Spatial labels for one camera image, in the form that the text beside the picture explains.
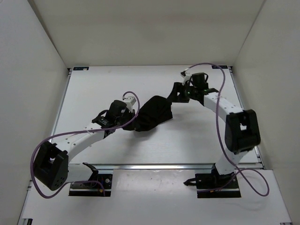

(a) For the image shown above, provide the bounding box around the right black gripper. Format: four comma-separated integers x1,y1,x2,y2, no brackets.
166,83,197,104

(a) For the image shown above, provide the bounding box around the black skirt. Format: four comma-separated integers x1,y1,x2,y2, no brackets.
134,96,173,132

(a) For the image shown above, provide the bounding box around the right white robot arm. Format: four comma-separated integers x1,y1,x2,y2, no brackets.
168,72,261,188

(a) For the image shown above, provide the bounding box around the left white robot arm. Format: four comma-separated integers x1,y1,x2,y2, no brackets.
33,96,139,191

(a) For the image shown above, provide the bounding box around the right blue corner label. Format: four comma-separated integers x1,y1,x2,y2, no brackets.
211,65,228,69

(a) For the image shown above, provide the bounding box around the blue corner label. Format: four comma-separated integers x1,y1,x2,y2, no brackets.
73,67,89,71
211,65,228,69

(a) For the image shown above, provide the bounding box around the left blue corner label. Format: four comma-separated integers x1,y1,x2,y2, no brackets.
73,67,89,71

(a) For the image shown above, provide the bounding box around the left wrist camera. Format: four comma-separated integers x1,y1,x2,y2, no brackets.
122,96,136,112

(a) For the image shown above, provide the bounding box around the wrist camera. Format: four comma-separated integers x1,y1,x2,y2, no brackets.
122,96,136,112
180,69,191,85

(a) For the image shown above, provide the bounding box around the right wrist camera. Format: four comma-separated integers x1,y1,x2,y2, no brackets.
180,69,191,85

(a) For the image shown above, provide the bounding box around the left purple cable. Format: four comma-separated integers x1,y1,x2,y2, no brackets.
30,91,141,199

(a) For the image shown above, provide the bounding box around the purple cable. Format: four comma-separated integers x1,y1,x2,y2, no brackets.
30,91,141,199
196,62,270,196

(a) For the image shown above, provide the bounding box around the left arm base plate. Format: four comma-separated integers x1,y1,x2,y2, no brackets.
68,164,113,197

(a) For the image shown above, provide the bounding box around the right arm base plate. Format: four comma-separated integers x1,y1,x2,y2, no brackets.
183,171,241,199

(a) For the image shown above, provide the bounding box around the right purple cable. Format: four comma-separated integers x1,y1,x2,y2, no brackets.
196,62,270,196

